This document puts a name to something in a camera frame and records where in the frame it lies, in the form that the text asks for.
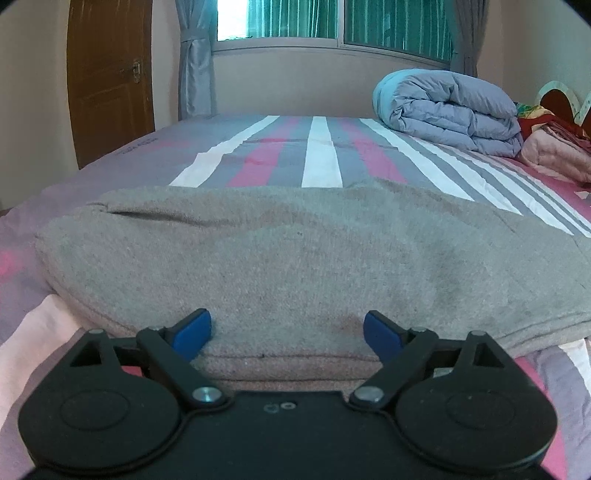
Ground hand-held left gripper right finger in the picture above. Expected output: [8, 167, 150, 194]
[349, 310, 509, 411]

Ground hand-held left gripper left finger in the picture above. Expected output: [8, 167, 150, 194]
[69, 308, 232, 411]

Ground grey pants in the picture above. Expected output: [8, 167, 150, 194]
[34, 178, 591, 385]

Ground striped bed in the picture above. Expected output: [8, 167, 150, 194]
[0, 114, 591, 480]

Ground blue folded duvet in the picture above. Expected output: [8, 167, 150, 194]
[373, 69, 525, 158]

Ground pink folded blanket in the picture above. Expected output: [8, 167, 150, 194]
[517, 127, 591, 184]

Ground brown wooden door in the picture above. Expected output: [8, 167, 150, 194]
[67, 0, 156, 170]

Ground colourful patterned cloth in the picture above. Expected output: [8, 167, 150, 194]
[514, 102, 552, 120]

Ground red cloth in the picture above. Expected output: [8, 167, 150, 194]
[518, 110, 591, 151]

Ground grey curtain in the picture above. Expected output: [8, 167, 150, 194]
[174, 0, 219, 122]
[450, 0, 486, 78]

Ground wooden headboard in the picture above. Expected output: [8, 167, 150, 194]
[538, 79, 591, 126]

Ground window with green curtain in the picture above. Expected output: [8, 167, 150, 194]
[216, 0, 457, 64]

